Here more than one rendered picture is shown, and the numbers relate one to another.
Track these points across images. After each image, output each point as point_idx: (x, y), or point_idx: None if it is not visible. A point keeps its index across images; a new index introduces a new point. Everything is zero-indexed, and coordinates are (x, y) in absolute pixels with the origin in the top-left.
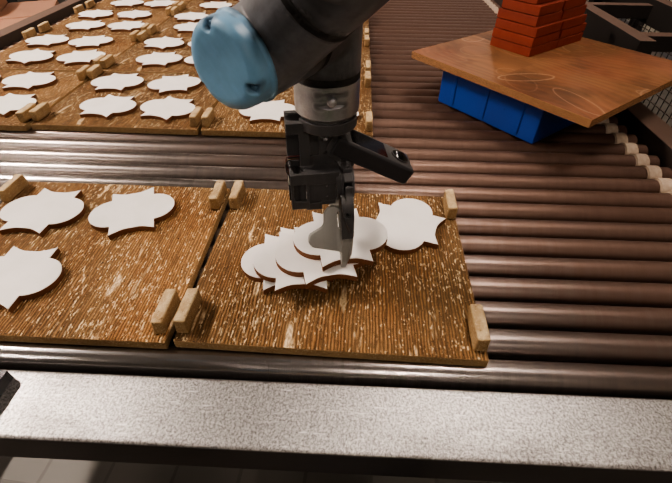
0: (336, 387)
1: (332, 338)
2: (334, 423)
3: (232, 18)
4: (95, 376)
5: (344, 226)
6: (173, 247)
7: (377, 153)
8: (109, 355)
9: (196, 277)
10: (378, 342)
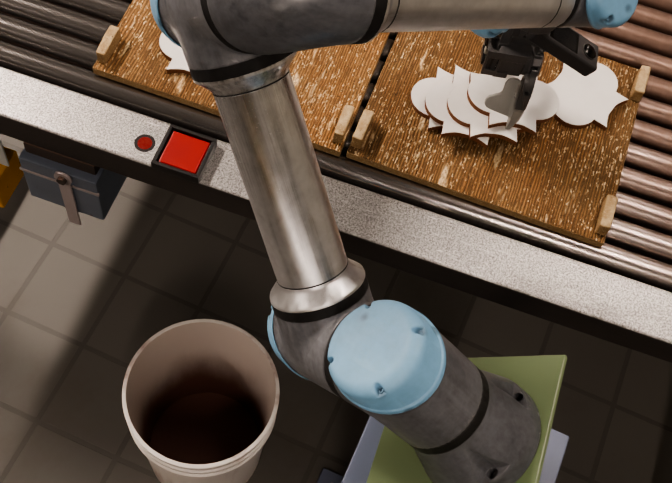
0: (472, 227)
1: (479, 188)
2: (464, 251)
3: None
4: None
5: (520, 99)
6: (345, 55)
7: (568, 49)
8: None
9: (364, 94)
10: (517, 202)
